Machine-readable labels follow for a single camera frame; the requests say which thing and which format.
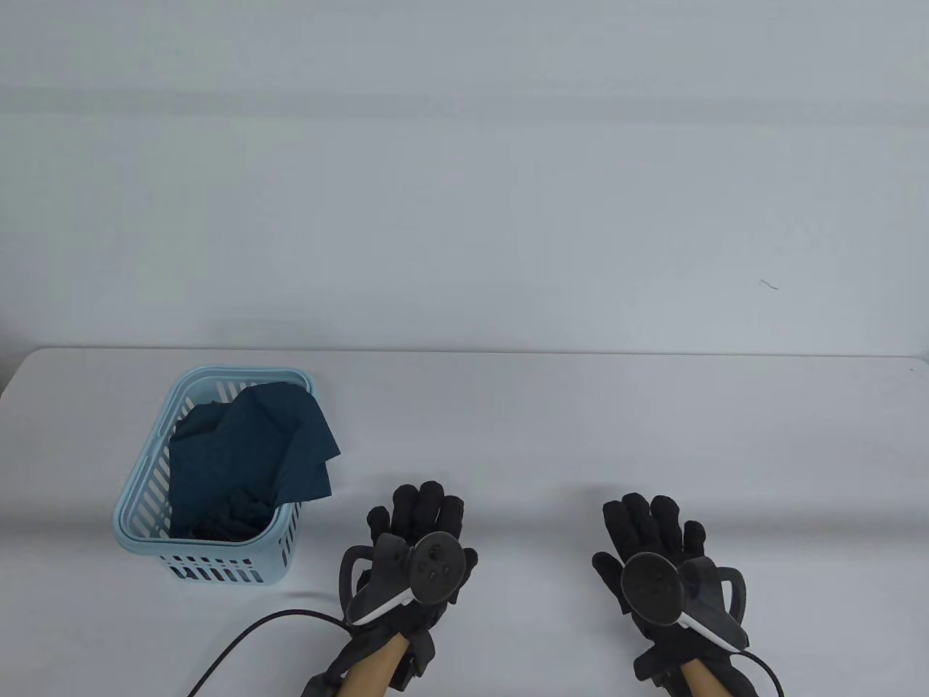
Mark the person's right hand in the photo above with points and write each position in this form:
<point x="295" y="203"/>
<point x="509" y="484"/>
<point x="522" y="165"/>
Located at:
<point x="639" y="523"/>

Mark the person's left hand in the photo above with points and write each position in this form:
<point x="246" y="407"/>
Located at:
<point x="421" y="508"/>

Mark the dark teal shorts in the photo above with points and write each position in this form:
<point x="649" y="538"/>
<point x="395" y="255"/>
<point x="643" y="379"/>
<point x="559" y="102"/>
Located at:
<point x="239" y="450"/>

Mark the person's right forearm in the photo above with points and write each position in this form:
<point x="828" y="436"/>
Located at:
<point x="702" y="682"/>

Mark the black forearm sensor box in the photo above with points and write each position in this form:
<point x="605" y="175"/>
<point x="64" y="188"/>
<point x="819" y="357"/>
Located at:
<point x="317" y="686"/>

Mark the person's left forearm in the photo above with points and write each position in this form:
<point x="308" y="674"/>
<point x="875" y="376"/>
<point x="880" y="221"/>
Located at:
<point x="374" y="671"/>

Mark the black and white controller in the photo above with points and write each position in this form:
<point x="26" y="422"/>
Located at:
<point x="432" y="573"/>
<point x="649" y="584"/>

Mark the light blue plastic basket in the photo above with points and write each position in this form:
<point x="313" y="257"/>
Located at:
<point x="138" y="534"/>

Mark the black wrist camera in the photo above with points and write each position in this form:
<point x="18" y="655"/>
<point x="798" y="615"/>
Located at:
<point x="653" y="668"/>
<point x="404" y="668"/>

